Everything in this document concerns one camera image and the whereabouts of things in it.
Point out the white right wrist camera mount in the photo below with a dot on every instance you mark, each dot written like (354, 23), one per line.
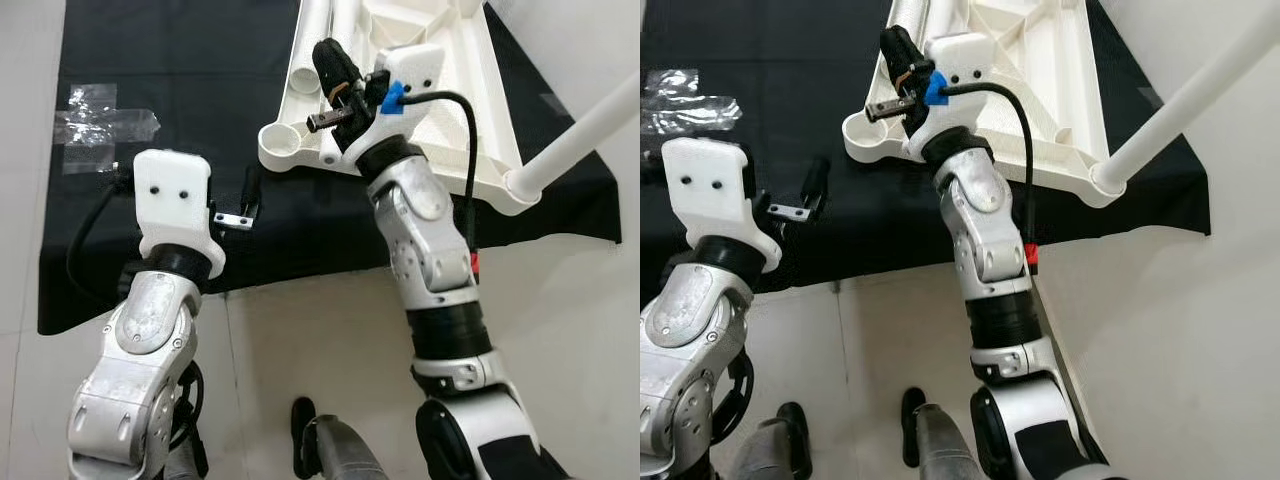
(970, 70)
(415, 75)

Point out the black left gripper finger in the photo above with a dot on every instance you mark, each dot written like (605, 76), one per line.
(817, 185)
(253, 190)

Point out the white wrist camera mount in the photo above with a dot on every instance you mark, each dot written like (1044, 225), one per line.
(970, 70)
(715, 190)
(175, 200)
(415, 75)

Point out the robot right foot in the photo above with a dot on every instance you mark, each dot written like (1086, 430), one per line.
(940, 445)
(340, 450)

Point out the black tablecloth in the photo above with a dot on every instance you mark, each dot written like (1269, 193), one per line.
(200, 60)
(780, 60)

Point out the white plastic children table top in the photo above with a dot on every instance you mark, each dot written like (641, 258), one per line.
(470, 100)
(1060, 100)

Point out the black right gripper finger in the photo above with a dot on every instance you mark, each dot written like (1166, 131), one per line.
(903, 60)
(338, 70)

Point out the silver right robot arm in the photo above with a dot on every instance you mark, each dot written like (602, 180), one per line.
(1000, 290)
(440, 290)

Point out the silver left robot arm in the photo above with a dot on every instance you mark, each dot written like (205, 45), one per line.
(140, 350)
(690, 350)

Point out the yellow rubber band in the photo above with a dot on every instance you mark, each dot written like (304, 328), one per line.
(342, 93)
(908, 80)

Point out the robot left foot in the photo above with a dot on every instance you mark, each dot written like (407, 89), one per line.
(780, 450)

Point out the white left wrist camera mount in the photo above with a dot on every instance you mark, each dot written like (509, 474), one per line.
(175, 200)
(715, 190)

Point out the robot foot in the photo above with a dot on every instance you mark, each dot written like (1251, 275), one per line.
(780, 450)
(340, 450)
(940, 445)

